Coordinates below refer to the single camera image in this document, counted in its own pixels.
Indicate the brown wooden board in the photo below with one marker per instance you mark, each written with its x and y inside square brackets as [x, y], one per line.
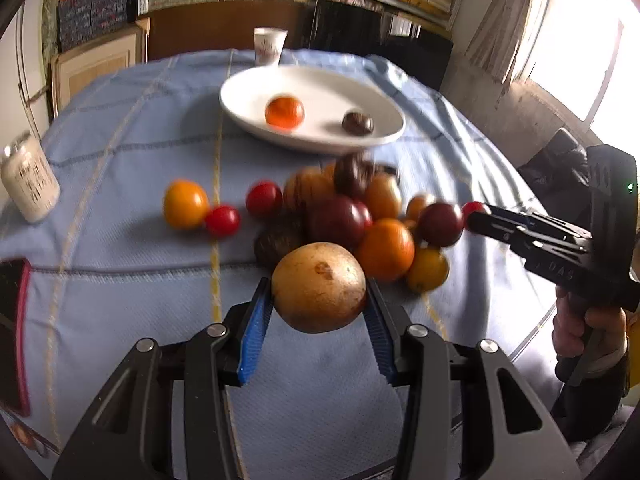
[215, 30]

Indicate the phone with red case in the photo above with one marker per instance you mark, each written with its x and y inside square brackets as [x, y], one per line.
[10, 335]

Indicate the dark brown water chestnut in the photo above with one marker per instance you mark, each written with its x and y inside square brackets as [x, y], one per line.
[277, 242]
[352, 175]
[357, 123]

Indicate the stack of blue patterned boxes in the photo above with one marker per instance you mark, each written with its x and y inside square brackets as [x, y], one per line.
[92, 17]

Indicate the black bag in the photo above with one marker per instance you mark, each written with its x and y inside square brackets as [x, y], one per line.
[555, 165]

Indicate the orange mandarin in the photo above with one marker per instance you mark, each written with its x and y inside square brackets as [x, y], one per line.
[385, 250]
[284, 112]

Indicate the white oval plate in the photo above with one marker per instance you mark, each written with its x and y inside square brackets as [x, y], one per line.
[320, 85]

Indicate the beige curtain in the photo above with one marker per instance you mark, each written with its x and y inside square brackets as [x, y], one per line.
[505, 15]

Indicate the black glossy panel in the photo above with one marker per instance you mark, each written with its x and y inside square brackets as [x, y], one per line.
[380, 45]

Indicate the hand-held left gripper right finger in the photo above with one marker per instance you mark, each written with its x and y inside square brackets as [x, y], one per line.
[380, 335]

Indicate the wooden picture frame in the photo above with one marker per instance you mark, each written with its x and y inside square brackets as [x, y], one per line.
[95, 65]

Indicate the dark red plum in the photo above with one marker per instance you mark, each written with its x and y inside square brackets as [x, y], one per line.
[440, 225]
[337, 222]

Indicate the person's right hand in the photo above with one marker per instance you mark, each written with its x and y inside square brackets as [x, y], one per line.
[607, 325]

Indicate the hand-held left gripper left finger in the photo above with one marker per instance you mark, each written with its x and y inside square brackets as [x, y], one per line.
[255, 330]

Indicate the large tan round fruit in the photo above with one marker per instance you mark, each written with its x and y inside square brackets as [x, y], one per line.
[320, 290]

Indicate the white drink can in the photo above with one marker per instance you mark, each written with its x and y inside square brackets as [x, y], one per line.
[30, 185]

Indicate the small tan round fruit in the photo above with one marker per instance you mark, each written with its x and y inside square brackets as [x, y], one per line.
[417, 206]

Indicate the yellow-orange round fruit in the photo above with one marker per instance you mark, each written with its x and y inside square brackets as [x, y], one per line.
[427, 270]
[384, 197]
[185, 205]

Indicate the white paper cup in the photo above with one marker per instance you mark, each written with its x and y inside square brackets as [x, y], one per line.
[270, 45]

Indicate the red cherry tomato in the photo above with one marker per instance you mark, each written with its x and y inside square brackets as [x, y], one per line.
[264, 198]
[475, 207]
[222, 220]

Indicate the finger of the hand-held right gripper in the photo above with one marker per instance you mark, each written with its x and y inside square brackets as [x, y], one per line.
[550, 225]
[530, 245]

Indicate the tan striped round fruit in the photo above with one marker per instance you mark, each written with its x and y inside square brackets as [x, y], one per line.
[307, 190]

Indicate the blue checked tablecloth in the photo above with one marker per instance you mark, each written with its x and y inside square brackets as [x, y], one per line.
[125, 125]

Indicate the green marble slab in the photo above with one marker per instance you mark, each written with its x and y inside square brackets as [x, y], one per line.
[50, 15]

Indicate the person's right forearm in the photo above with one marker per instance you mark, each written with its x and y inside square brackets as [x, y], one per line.
[600, 400]

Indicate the bright window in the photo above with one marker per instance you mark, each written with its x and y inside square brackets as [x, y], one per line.
[580, 30]

